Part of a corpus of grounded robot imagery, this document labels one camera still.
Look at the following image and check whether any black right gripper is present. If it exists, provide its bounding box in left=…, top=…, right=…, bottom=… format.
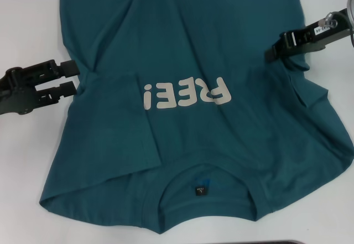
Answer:
left=264, top=8, right=352, bottom=63

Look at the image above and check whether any metal elbow cable connector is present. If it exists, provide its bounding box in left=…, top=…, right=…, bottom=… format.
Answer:
left=317, top=11, right=340, bottom=29

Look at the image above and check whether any teal t-shirt with beige print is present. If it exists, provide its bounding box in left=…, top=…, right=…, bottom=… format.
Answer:
left=38, top=0, right=354, bottom=227

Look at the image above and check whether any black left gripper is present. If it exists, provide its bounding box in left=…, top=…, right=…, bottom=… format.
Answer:
left=0, top=59, right=80, bottom=116

